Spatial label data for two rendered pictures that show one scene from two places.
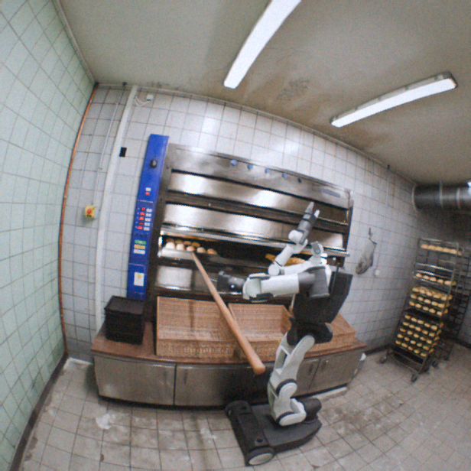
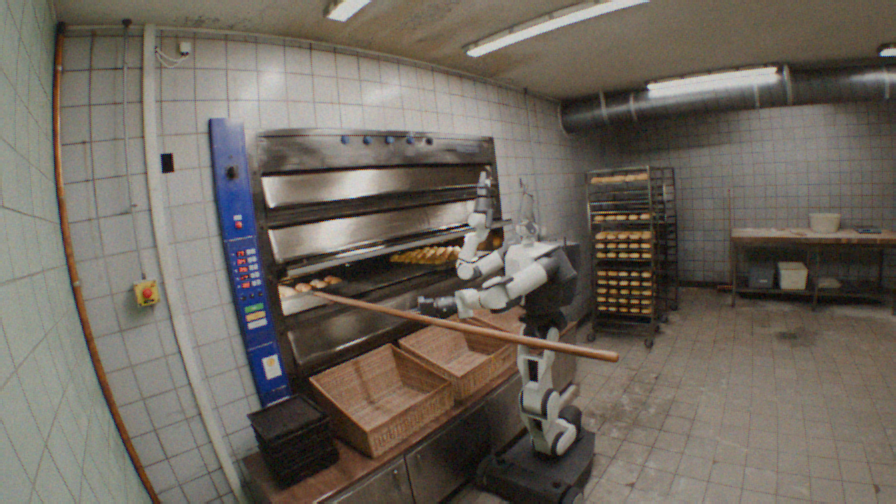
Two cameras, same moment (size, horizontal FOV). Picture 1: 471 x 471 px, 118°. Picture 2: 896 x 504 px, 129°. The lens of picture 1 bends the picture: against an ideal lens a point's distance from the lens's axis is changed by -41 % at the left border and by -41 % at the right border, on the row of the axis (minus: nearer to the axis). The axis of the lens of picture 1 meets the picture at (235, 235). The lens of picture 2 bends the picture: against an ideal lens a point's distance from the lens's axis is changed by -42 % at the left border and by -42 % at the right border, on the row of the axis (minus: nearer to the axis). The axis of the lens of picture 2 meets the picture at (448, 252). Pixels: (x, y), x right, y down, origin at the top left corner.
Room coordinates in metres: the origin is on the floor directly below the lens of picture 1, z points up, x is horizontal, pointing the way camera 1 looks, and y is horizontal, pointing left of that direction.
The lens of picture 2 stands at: (-0.03, 0.68, 1.66)
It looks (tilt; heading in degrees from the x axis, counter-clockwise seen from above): 8 degrees down; 330
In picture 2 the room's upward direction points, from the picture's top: 7 degrees counter-clockwise
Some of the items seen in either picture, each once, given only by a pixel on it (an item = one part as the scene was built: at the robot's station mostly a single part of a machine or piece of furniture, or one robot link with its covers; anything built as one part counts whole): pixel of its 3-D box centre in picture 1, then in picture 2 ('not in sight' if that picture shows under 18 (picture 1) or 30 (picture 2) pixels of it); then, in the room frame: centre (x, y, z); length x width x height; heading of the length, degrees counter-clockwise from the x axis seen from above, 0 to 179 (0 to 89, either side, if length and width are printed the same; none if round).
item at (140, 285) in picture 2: (91, 211); (147, 291); (1.61, 1.15, 1.46); 0.10 x 0.07 x 0.10; 107
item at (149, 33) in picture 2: (103, 214); (171, 288); (1.67, 1.06, 1.45); 0.05 x 0.02 x 2.30; 107
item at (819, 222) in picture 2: not in sight; (824, 223); (0.44, -4.96, 1.01); 0.43 x 0.42 x 0.21; 17
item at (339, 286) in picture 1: (319, 290); (542, 273); (1.21, -0.51, 1.26); 0.34 x 0.30 x 0.36; 161
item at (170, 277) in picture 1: (258, 285); (421, 301); (2.08, -0.27, 1.02); 1.79 x 0.11 x 0.19; 107
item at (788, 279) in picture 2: not in sight; (791, 275); (0.83, -4.76, 0.35); 0.50 x 0.36 x 0.24; 108
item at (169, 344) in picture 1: (192, 326); (382, 393); (1.65, 0.21, 0.72); 0.56 x 0.49 x 0.28; 108
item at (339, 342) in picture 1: (321, 326); (513, 320); (2.00, -0.95, 0.72); 0.56 x 0.49 x 0.28; 106
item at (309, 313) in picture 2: (259, 270); (415, 280); (2.10, -0.26, 1.16); 1.80 x 0.06 x 0.04; 107
